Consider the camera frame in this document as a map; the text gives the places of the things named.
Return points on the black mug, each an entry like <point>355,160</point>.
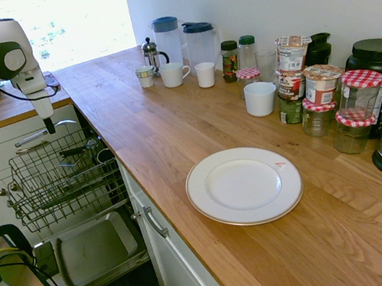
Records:
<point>106,156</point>

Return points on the wide white mug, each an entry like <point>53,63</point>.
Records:
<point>172,75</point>

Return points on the clear pitcher light blue lid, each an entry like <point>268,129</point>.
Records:
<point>168,44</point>

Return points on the clear bottle with green lid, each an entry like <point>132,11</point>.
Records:
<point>248,52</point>

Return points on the clear pitcher dark blue lid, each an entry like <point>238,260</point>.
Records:
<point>201,47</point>

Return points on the round silver cabinet knob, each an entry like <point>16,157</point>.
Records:
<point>2,192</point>

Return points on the glass jar red checkered lid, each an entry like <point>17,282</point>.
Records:
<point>360,92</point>
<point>248,74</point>
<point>317,118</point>
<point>353,136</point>

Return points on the white cup with patterned band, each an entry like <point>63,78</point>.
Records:
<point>145,77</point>

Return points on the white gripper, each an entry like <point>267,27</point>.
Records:
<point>38,98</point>

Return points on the red and white yogurt cup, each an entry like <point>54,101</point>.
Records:
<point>322,84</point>

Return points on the plain white cup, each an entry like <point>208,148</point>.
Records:
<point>261,100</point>

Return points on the stainless dishwasher door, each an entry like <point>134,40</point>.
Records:
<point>94,247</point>

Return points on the upturned white yogurt cup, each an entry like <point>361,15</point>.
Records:
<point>293,54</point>

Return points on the white cabinet drawer front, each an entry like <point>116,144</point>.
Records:
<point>136,189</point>

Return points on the round silver door knob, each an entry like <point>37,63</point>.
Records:
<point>135,216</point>

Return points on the white plate with gold rim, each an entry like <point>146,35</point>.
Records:
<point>244,185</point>

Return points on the clear drinking glass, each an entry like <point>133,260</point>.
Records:
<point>267,66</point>

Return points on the white ribbed cup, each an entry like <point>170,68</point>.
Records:
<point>206,75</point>

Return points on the glass French press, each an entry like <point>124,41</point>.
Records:
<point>151,56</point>

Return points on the spice jar with dark lid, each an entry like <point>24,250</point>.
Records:
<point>230,63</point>

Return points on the white cabinet door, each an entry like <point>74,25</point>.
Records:
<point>178,284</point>

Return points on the bright window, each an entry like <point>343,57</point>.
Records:
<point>75,23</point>

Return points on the black C-clamp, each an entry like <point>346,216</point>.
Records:
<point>12,235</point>

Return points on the built-in dishwasher body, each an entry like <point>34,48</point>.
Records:
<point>102,139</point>

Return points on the black shaker bottle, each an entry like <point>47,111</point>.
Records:
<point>318,50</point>

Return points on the brown printed yogurt cup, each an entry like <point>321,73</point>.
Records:
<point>290,84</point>

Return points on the green tin can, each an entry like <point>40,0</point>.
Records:
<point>290,110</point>

